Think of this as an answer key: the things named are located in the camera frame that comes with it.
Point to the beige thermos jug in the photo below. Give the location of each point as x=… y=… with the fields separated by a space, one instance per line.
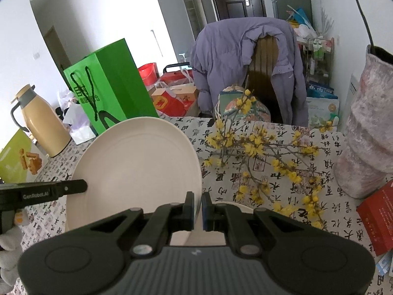
x=44 y=126

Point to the white printed carton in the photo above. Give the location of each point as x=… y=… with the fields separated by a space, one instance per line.
x=322 y=112

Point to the green paper bag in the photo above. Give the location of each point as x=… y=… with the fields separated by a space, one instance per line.
x=113 y=80

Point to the yellow flower branch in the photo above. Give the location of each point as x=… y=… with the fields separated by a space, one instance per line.
x=254 y=147

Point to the white card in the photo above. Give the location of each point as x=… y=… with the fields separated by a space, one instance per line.
x=354 y=83

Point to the dried rose bouquet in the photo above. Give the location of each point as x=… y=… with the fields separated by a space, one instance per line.
x=360 y=9

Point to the yellow-green snack box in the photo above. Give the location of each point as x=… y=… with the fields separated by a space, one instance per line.
x=15 y=159

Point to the blue printed carton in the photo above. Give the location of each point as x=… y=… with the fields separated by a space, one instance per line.
x=319 y=89

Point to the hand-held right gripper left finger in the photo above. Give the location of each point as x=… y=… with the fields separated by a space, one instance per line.
x=191 y=212

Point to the blue white plastic bag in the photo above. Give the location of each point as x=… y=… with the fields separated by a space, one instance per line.
x=302 y=21

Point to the red plastic bag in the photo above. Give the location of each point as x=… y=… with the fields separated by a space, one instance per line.
x=175 y=78

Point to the pink vase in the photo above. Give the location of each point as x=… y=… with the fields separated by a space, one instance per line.
x=365 y=135

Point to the metal storage rack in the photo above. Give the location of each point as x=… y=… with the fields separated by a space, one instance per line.
x=319 y=58

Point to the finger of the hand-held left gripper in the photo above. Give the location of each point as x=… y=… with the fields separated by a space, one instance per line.
x=75 y=186

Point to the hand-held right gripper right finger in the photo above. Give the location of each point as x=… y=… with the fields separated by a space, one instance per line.
x=205 y=213

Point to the cream plate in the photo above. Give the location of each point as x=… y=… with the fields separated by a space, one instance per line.
x=199 y=238
x=132 y=166

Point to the wooden chair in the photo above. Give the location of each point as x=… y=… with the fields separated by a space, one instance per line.
x=264 y=76

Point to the calligraphy printed tablecloth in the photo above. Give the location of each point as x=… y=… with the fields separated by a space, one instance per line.
x=334 y=221

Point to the purple jacket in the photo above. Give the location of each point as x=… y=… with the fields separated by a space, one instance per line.
x=224 y=58

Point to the black metal frame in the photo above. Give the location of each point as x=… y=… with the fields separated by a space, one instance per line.
x=175 y=66

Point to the tissue pack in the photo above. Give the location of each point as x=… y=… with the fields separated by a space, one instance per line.
x=81 y=129

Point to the red bucket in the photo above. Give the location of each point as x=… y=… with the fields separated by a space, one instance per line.
x=148 y=73

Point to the red box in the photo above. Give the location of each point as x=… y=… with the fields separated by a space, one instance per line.
x=380 y=218

